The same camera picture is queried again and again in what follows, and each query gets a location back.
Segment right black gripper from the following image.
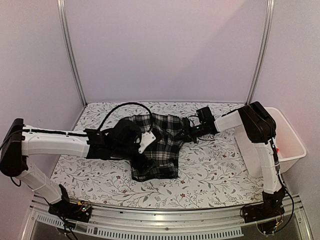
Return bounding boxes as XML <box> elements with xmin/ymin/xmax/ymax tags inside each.
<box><xmin>174</xmin><ymin>123</ymin><xmax>206</xmax><ymax>144</ymax></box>

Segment black white plaid skirt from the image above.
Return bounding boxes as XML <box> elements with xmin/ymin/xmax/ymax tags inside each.
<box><xmin>131</xmin><ymin>113</ymin><xmax>185</xmax><ymax>182</ymax></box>

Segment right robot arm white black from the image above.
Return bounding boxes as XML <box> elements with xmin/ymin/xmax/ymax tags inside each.
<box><xmin>176</xmin><ymin>101</ymin><xmax>286</xmax><ymax>218</ymax></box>

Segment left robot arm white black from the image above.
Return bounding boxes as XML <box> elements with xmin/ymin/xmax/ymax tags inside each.
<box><xmin>0</xmin><ymin>118</ymin><xmax>156</xmax><ymax>217</ymax></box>

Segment white plastic laundry bin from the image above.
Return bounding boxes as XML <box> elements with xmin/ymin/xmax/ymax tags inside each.
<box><xmin>233</xmin><ymin>106</ymin><xmax>308</xmax><ymax>180</ymax></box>

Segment floral patterned table cloth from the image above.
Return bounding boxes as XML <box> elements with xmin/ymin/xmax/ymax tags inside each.
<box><xmin>51</xmin><ymin>101</ymin><xmax>281</xmax><ymax>210</ymax></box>

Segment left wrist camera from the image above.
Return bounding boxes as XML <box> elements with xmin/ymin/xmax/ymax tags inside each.
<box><xmin>138</xmin><ymin>131</ymin><xmax>156</xmax><ymax>154</ymax></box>

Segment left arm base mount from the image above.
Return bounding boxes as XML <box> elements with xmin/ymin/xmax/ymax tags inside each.
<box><xmin>48</xmin><ymin>200</ymin><xmax>93</xmax><ymax>223</ymax></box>

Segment front aluminium rail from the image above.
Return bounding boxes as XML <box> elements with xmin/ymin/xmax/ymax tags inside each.
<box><xmin>21</xmin><ymin>195</ymin><xmax>315</xmax><ymax>240</ymax></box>

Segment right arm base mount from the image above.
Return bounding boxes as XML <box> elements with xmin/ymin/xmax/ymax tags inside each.
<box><xmin>239</xmin><ymin>202</ymin><xmax>285</xmax><ymax>223</ymax></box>

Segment left aluminium frame post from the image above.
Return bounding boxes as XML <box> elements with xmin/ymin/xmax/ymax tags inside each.
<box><xmin>56</xmin><ymin>0</ymin><xmax>88</xmax><ymax>107</ymax></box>

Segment aluminium frame post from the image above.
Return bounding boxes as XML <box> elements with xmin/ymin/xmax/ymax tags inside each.
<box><xmin>245</xmin><ymin>0</ymin><xmax>275</xmax><ymax>105</ymax></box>
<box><xmin>56</xmin><ymin>0</ymin><xmax>88</xmax><ymax>107</ymax></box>

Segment right aluminium frame post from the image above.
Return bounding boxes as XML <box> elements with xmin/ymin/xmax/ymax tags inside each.
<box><xmin>245</xmin><ymin>0</ymin><xmax>275</xmax><ymax>105</ymax></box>

